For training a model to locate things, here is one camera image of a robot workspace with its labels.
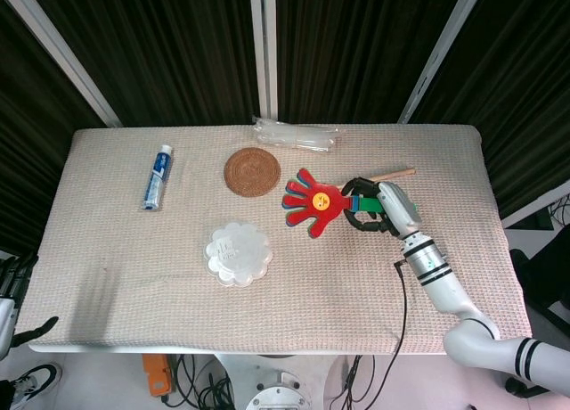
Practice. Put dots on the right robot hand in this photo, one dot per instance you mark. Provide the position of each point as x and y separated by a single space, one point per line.
396 205

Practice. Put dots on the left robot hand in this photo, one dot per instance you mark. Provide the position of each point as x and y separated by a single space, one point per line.
35 332

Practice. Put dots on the red hand-shaped clapper toy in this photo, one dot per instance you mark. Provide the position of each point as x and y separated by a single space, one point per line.
320 205

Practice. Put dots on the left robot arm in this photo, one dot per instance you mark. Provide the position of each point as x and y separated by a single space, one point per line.
5 325

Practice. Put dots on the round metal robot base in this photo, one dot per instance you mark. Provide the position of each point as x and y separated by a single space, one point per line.
278 392

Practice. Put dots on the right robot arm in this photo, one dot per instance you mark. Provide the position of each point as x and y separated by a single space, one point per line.
427 263

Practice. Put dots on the orange box device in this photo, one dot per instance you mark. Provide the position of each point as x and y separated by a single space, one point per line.
157 374

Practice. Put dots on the wooden stick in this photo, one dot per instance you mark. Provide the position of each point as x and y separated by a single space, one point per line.
396 174

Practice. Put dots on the black white sneaker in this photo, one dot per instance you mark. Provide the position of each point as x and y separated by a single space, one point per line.
38 381

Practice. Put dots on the pack of clear straws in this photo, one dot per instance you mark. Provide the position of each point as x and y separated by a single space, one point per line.
296 136

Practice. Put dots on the round woven brown coaster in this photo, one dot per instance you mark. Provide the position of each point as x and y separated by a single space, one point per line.
252 171

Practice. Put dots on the beige waffle tablecloth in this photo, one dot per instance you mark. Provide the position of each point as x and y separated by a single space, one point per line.
285 303

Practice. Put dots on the black chair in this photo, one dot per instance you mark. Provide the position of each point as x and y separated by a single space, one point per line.
541 285

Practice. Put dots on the white flower-shaped plastic palette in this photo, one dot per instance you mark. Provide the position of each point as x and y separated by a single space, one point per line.
238 254

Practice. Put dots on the blue white toothpaste tube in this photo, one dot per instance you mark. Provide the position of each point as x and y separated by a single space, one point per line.
158 176

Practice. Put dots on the dark pleated curtain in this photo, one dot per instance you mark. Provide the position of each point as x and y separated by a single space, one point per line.
178 49

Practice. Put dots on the white slanted frame post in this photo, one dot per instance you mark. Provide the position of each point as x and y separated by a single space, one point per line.
62 53
438 58

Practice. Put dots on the white upright frame post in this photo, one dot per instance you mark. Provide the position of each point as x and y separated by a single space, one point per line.
263 49

